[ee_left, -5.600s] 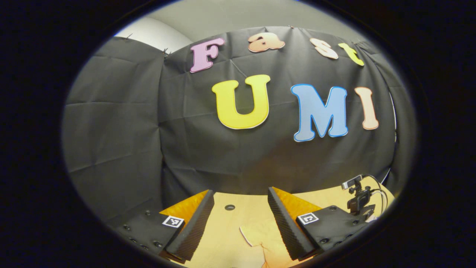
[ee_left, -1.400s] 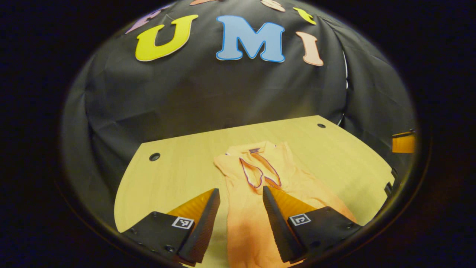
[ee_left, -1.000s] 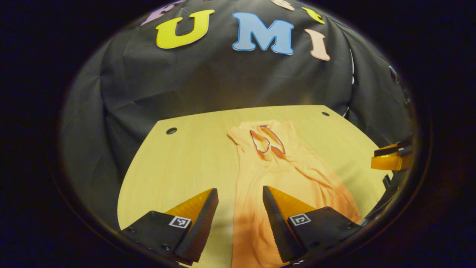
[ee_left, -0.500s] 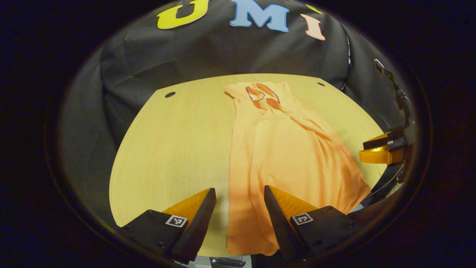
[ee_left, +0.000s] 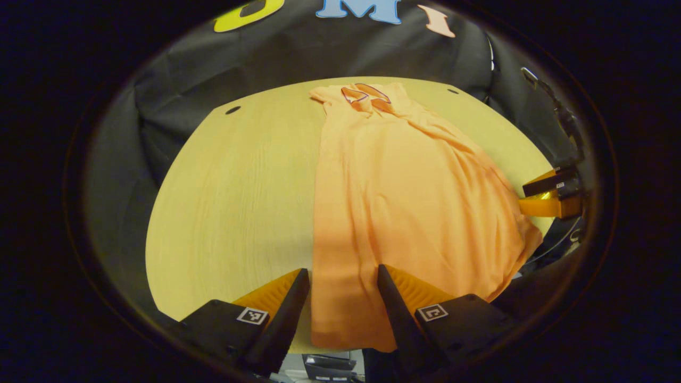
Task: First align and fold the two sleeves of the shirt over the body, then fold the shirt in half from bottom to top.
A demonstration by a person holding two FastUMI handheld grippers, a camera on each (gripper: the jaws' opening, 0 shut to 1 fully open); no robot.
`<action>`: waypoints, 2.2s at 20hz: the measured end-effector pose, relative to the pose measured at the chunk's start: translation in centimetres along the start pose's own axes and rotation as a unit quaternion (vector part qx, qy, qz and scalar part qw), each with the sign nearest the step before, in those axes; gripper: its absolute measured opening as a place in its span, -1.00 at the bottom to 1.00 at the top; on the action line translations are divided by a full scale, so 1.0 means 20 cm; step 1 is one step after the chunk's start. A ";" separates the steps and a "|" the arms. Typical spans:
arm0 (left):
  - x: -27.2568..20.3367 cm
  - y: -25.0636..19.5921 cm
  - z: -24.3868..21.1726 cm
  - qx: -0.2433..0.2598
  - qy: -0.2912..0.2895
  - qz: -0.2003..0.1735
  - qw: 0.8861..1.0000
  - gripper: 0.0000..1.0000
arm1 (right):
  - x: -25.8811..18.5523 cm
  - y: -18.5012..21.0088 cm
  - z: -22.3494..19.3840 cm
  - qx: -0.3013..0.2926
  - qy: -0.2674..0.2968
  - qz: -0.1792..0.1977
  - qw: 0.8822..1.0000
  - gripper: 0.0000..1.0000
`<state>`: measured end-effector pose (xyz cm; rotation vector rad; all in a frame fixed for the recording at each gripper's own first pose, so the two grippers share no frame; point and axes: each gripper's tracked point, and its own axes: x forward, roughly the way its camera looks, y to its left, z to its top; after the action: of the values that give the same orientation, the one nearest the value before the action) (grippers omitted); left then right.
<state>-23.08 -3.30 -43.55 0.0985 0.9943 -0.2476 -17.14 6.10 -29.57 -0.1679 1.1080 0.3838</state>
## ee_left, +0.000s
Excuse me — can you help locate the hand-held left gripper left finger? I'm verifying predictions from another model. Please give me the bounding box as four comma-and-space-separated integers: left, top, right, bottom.
173, 268, 311, 376

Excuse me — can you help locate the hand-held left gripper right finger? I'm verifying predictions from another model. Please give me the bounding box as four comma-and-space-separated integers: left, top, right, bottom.
377, 264, 519, 378

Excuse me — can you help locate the orange T-shirt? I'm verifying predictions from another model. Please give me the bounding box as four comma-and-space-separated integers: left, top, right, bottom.
310, 82, 543, 353

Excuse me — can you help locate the dark grey box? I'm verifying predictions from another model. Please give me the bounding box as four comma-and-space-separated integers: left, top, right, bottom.
302, 353, 358, 381

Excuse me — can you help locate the black backdrop cloth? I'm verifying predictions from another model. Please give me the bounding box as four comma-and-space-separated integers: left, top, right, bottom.
82, 0, 588, 320

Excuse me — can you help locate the thin grey cable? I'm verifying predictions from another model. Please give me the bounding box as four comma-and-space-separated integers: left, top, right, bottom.
524, 218, 582, 265

